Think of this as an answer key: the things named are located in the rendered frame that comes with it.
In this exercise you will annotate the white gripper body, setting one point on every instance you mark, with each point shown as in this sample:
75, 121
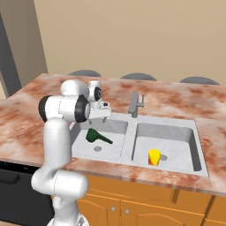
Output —
99, 112

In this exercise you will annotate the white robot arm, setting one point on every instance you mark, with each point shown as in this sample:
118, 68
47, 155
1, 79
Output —
56, 147

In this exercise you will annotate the dark green measuring cup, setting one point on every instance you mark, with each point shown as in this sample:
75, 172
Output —
93, 135

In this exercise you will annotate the grey double basin sink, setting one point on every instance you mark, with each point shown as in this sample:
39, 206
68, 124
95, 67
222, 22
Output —
129, 138

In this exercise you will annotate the grey sink tap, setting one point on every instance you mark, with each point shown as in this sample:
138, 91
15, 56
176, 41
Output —
134, 103

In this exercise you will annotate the yellow and orange cup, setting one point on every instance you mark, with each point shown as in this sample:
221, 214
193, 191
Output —
154, 156

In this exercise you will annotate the orange panel under sink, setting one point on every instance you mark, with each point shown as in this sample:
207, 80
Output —
138, 188

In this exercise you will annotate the grey round stool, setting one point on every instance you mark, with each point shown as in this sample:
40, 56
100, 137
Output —
200, 80
139, 76
85, 73

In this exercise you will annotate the silver cupboard knob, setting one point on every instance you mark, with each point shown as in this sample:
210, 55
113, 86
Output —
113, 208
127, 211

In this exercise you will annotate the orange cupboard door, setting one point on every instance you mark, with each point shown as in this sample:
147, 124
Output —
98, 213
164, 216

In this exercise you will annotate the black dishwasher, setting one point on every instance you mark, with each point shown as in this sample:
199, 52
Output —
20, 203

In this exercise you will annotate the orange cupboard run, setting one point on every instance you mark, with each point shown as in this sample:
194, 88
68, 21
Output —
217, 212

